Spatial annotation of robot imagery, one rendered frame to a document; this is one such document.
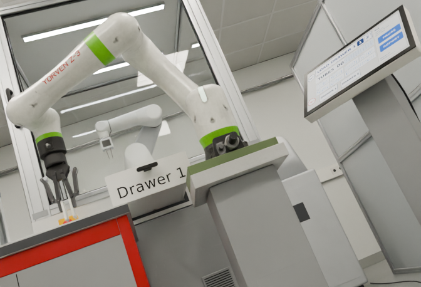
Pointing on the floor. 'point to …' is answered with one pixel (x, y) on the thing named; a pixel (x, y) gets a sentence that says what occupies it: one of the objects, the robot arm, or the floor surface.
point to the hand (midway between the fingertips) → (68, 210)
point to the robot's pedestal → (258, 221)
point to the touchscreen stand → (395, 135)
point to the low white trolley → (77, 254)
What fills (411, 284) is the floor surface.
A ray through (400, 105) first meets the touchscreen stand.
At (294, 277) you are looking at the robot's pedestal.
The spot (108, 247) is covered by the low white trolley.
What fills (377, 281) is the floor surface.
